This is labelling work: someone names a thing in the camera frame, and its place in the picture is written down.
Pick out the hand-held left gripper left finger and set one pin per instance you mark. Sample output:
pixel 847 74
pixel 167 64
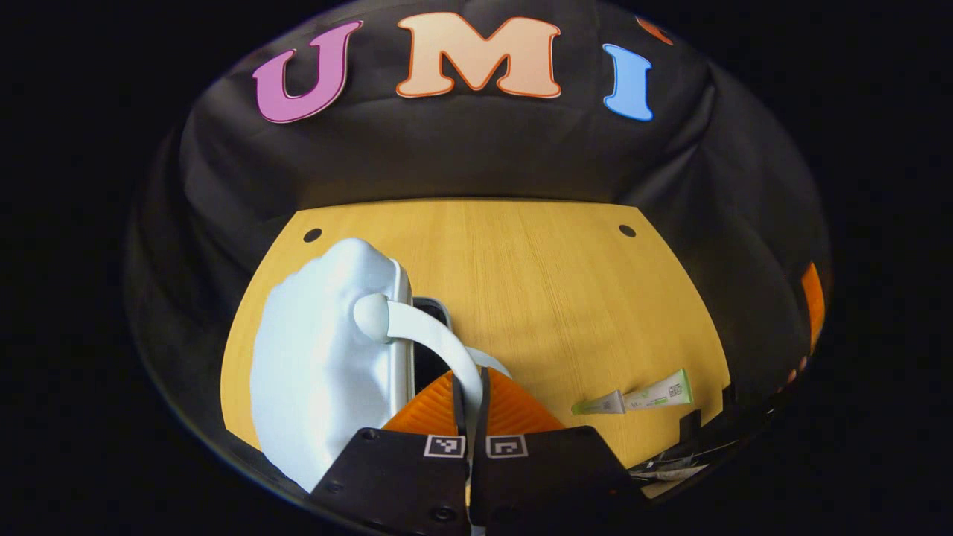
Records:
pixel 459 406

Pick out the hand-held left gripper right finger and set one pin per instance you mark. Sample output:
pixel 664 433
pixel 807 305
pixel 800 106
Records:
pixel 483 406

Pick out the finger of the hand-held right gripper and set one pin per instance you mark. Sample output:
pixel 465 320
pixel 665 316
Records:
pixel 814 305

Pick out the white suitcase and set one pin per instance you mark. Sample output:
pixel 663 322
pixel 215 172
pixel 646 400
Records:
pixel 320 357

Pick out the large green white cream tube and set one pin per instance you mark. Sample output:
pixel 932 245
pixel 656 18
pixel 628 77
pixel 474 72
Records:
pixel 659 392

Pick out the black backdrop cloth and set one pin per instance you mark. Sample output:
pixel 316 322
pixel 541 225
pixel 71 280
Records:
pixel 447 156

